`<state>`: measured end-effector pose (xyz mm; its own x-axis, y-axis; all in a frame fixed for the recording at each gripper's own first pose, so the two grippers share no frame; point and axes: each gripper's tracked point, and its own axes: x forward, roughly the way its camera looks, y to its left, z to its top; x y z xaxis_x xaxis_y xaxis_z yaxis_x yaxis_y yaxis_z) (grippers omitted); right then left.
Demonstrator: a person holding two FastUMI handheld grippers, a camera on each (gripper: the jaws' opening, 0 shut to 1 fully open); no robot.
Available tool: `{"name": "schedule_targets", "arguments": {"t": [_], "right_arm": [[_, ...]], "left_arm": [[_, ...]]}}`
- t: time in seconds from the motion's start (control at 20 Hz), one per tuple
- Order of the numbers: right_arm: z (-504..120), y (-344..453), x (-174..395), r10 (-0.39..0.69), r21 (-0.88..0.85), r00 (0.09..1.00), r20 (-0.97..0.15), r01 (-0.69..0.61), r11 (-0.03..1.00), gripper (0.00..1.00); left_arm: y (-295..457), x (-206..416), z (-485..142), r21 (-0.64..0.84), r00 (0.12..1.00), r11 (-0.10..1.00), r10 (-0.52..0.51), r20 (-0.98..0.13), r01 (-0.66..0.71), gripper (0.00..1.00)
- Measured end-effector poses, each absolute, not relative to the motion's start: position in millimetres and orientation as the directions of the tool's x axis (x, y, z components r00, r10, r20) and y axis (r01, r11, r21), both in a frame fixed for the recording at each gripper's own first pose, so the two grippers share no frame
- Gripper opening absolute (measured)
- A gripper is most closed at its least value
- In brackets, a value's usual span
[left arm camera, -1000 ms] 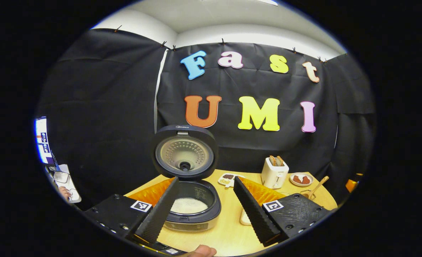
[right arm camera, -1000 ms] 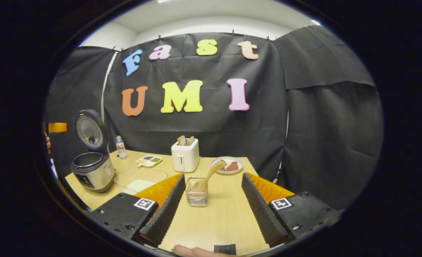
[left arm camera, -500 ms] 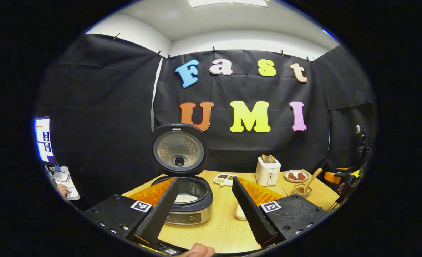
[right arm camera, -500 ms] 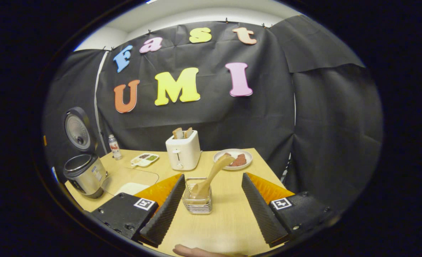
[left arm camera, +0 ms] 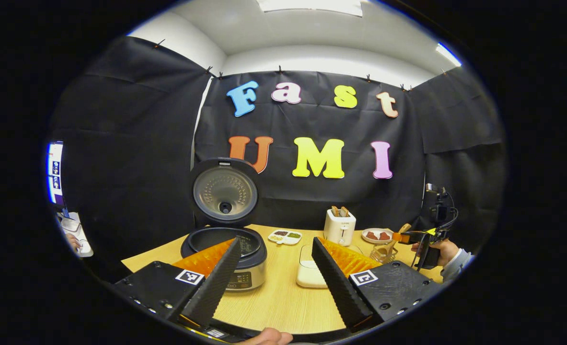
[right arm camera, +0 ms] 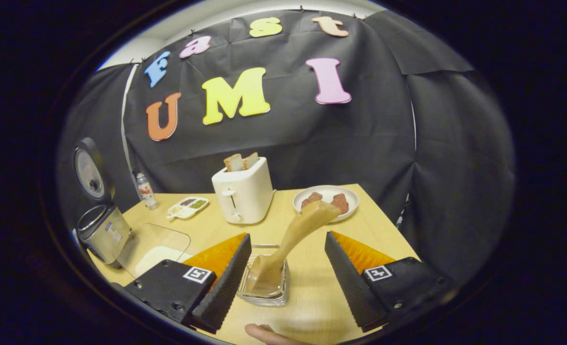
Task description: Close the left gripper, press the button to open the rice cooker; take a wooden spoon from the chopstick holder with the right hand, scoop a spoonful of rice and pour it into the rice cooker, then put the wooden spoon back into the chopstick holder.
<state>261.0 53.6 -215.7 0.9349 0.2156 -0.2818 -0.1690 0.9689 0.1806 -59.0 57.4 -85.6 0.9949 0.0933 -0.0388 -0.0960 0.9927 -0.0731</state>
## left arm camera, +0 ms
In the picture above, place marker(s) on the wooden spoon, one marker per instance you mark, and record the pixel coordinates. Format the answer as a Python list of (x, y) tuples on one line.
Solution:
[(404, 228)]

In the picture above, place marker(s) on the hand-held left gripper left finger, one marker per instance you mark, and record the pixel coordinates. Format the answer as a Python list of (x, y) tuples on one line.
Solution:
[(214, 285)]

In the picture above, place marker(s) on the white round plate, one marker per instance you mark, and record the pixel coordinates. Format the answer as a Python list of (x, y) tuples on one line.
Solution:
[(378, 230)]

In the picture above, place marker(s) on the clear chopstick holder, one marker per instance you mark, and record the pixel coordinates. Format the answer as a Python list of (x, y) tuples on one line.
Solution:
[(384, 254)]

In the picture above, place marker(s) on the dark grey rice cooker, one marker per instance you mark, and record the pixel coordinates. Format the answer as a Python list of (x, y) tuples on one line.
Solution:
[(225, 191)]

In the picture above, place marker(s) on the brown meat piece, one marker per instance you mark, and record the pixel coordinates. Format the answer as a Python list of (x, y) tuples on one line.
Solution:
[(371, 235), (384, 235)]

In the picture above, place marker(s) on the white toaster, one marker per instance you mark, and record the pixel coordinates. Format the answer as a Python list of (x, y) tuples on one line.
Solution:
[(339, 230)]

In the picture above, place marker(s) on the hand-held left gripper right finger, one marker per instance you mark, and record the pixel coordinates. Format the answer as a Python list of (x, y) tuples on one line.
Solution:
[(341, 287)]

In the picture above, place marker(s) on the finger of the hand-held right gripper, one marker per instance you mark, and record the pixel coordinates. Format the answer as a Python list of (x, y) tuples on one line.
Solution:
[(410, 236)]

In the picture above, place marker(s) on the black backdrop cloth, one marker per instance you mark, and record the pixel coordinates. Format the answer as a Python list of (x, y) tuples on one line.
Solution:
[(312, 196)]

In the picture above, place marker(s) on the small ceiling light panel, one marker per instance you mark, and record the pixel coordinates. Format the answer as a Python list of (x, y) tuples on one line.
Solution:
[(448, 54)]

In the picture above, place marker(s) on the white divided grain dish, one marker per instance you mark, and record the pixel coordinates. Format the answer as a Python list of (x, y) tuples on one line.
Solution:
[(285, 236)]

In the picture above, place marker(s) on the large ceiling light panel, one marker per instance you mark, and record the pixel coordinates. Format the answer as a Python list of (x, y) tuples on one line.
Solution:
[(312, 5)]

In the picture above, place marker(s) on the clear plastic rice container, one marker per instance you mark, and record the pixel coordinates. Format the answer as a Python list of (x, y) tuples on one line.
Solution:
[(307, 256)]

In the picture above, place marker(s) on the toast slice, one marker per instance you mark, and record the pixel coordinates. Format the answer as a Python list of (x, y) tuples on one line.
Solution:
[(335, 211), (344, 211)]

